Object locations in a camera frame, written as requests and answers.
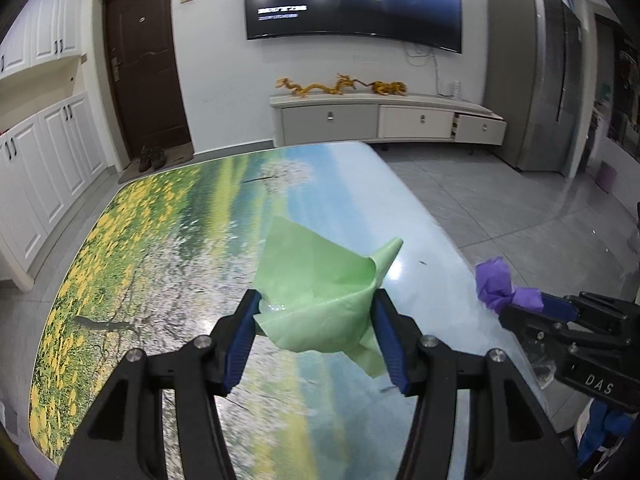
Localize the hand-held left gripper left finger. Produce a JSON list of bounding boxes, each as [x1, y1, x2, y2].
[[55, 289, 264, 480]]

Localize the short golden dragon figure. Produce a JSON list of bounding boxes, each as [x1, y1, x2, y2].
[[370, 81, 409, 97]]

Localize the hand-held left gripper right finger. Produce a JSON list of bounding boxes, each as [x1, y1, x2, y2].
[[370, 289, 583, 480]]

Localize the dark brown door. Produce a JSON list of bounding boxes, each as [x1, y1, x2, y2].
[[102, 0, 195, 161]]

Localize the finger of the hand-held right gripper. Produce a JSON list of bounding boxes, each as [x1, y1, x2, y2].
[[499, 304, 577, 357], [542, 290, 640, 326]]

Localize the long golden dragon figure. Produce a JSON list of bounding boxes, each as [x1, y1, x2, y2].
[[276, 74, 369, 99]]

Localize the cream television cabinet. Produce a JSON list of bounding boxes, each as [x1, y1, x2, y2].
[[269, 92, 508, 154]]

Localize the wall television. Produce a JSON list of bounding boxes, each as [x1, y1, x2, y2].
[[242, 0, 463, 54]]

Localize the blue cloth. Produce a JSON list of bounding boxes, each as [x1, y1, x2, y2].
[[575, 399, 632, 472]]

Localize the green paper sheet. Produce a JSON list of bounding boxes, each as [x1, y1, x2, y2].
[[253, 216, 405, 379]]

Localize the grey refrigerator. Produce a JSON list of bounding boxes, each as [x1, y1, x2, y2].
[[484, 0, 587, 177]]

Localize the purple plastic wrapper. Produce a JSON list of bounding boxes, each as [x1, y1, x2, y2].
[[475, 257, 545, 314]]

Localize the white cupboards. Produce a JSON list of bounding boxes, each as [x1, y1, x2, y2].
[[0, 0, 109, 292]]

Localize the white cable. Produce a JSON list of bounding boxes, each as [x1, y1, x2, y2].
[[405, 42, 452, 97]]

